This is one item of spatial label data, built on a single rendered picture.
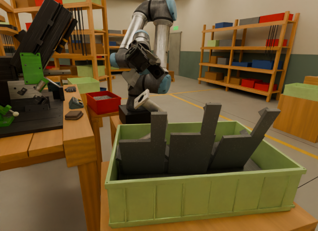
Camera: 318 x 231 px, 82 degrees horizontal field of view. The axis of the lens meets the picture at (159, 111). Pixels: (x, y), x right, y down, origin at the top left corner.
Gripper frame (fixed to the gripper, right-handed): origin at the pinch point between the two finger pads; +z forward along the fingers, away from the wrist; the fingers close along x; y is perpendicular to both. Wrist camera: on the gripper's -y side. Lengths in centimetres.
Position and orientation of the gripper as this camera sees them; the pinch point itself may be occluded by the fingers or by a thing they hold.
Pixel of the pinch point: (145, 79)
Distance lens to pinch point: 62.3
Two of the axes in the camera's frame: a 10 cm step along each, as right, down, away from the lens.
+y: -6.7, -5.2, -5.3
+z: 0.7, 6.7, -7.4
